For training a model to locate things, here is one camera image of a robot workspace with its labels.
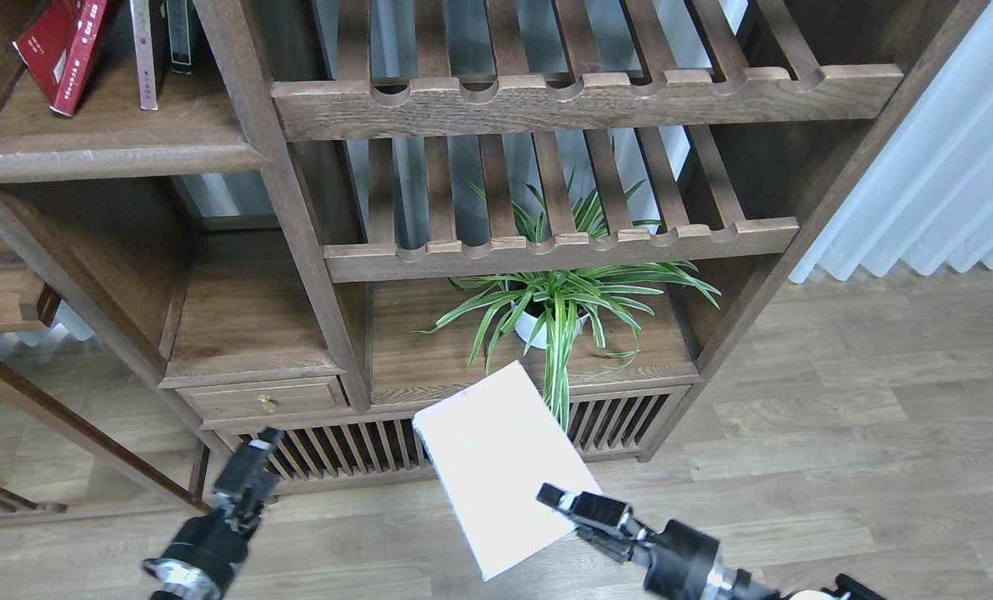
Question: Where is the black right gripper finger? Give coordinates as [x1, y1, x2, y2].
[535, 482, 634, 538]

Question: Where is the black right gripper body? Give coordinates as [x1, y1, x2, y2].
[584, 519, 720, 599]

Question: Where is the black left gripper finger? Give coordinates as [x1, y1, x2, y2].
[213, 427, 285, 518]

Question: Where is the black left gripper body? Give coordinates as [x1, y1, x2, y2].
[144, 505, 266, 597]

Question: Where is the white and purple book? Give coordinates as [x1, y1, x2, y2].
[413, 362, 600, 581]

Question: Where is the red paperback book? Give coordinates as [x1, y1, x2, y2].
[13, 1, 120, 118]

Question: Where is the maroon book with white characters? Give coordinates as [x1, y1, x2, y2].
[129, 1, 168, 111]

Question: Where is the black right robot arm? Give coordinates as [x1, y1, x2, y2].
[537, 482, 785, 599]

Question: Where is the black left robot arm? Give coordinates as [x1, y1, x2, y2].
[142, 427, 283, 599]

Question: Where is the brass drawer knob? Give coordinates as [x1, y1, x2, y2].
[258, 395, 278, 413]

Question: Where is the white plant pot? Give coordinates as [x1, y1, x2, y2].
[514, 302, 590, 351]

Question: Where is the green spider plant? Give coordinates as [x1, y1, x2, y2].
[417, 167, 722, 434]

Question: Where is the dark wooden bookshelf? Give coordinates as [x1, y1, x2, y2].
[0, 1, 987, 491]

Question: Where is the white curtain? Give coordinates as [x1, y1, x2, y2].
[790, 2, 993, 283]

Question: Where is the green upright book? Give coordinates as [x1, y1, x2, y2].
[166, 0, 200, 73]

